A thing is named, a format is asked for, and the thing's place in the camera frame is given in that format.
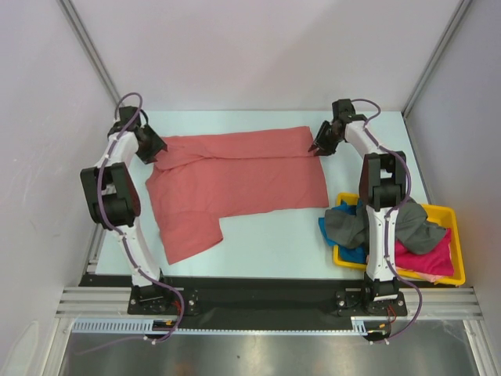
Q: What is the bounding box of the aluminium frame rail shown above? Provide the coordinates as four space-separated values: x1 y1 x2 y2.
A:
56 287 483 320

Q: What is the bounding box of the grey t shirt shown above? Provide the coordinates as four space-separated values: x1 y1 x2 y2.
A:
323 199 447 255

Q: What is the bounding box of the slotted cable duct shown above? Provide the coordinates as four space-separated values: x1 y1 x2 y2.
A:
72 317 389 337

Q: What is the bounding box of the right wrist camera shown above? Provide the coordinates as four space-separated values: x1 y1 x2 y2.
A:
332 99 356 122

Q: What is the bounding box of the salmon pink t shirt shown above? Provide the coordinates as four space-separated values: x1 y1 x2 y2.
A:
146 126 329 264

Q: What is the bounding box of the blue t shirt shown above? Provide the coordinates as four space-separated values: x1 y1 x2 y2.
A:
318 199 369 264

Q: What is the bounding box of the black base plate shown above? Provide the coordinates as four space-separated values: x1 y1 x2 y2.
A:
79 275 408 328

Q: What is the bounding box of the right aluminium corner post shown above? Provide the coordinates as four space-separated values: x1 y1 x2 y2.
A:
401 0 474 120

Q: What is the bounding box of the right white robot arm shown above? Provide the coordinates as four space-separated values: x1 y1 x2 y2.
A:
308 99 411 314

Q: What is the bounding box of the aluminium corner post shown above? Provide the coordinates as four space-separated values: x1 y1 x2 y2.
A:
401 0 474 120
56 0 122 119

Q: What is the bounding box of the magenta t shirt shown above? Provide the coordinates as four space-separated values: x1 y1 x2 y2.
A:
395 229 455 282

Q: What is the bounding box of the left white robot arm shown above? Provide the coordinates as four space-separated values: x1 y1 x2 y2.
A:
80 106 168 288

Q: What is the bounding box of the left aluminium corner post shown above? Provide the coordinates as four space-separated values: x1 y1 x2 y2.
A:
56 0 122 119

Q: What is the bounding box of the yellow plastic bin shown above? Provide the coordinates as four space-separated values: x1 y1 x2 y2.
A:
319 204 466 286

